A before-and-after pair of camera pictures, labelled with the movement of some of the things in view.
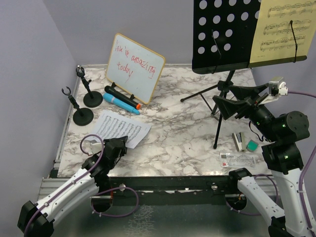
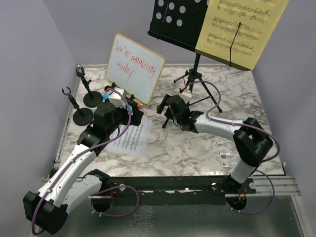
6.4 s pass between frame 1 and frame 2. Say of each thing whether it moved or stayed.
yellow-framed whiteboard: stayed
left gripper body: moved
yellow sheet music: moved
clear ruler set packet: stayed
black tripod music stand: moved
